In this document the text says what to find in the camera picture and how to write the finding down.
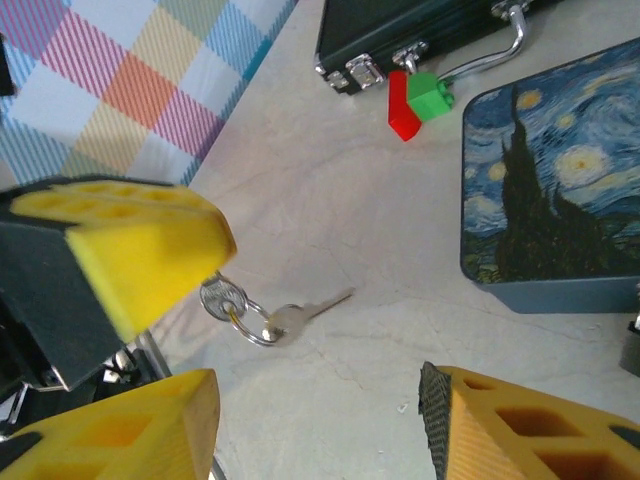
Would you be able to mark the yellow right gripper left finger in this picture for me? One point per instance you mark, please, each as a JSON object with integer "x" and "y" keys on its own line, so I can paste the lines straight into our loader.
{"x": 125, "y": 440}

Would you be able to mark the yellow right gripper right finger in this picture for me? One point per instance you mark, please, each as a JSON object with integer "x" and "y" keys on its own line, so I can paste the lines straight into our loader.
{"x": 500, "y": 440}

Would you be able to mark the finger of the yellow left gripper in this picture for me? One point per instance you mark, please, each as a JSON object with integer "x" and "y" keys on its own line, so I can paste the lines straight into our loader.
{"x": 150, "y": 250}

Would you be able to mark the silver round-head key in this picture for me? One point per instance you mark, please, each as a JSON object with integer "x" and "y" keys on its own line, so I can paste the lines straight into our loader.
{"x": 217, "y": 300}

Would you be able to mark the small silver key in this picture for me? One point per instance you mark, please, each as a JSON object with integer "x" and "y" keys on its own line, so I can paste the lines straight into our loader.
{"x": 292, "y": 317}

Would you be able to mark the colourful checked cloth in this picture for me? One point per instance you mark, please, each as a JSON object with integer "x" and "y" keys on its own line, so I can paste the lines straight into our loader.
{"x": 125, "y": 75}

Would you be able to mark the starry night tin box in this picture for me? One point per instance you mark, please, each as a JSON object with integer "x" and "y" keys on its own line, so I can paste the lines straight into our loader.
{"x": 550, "y": 200}

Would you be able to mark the red toy block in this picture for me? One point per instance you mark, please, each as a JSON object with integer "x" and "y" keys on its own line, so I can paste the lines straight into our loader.
{"x": 400, "y": 115}

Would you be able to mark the green toy block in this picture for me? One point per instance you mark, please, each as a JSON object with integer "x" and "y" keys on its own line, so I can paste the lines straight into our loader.
{"x": 425, "y": 100}

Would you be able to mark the black hard case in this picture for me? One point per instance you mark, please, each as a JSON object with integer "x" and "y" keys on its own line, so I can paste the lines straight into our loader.
{"x": 400, "y": 25}

